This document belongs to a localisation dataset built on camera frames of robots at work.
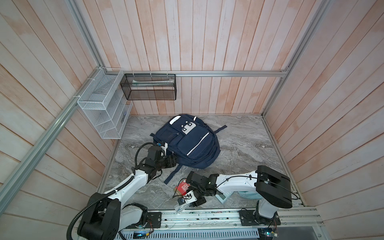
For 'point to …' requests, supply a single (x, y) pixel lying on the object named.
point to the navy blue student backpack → (195, 144)
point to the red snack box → (183, 187)
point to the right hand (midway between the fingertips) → (188, 197)
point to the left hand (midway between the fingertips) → (174, 161)
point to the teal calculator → (223, 197)
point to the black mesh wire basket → (149, 86)
